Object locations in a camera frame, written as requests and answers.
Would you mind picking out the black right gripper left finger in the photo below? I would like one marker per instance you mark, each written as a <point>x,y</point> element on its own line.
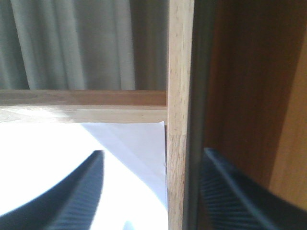
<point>69,205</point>

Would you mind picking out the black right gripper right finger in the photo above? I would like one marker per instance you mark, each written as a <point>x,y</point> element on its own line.
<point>233,201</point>

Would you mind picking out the white paper sheets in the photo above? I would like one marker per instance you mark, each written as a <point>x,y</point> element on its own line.
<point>35,157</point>

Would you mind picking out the wooden shelf unit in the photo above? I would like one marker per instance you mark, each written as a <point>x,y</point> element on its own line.
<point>236,82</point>

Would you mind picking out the grey curtain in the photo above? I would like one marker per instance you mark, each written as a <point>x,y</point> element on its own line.
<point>83,44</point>

